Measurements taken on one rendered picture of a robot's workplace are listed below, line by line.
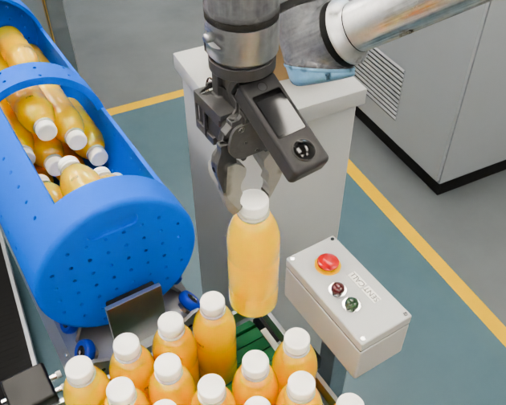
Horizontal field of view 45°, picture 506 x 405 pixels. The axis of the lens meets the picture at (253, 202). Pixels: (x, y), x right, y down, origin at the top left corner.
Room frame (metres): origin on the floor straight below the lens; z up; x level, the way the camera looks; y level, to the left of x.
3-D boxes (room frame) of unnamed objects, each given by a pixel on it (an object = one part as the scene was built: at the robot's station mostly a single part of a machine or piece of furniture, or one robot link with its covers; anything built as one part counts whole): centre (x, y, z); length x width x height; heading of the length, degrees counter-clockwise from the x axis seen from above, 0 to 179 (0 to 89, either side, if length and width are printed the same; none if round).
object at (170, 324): (0.54, 0.13, 1.09); 0.04 x 0.04 x 0.02
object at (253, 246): (0.55, 0.00, 1.25); 0.07 x 0.07 x 0.19
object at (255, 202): (0.55, 0.00, 1.35); 0.04 x 0.04 x 0.02
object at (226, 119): (0.57, 0.02, 1.49); 0.09 x 0.08 x 0.12; 32
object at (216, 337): (0.58, 0.06, 0.99); 0.07 x 0.07 x 0.19
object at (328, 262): (0.66, -0.12, 1.11); 0.04 x 0.04 x 0.01
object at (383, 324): (0.62, -0.15, 1.05); 0.20 x 0.10 x 0.10; 32
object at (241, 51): (0.56, 0.01, 1.57); 0.08 x 0.08 x 0.05
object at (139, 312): (0.64, 0.21, 0.99); 0.10 x 0.02 x 0.12; 122
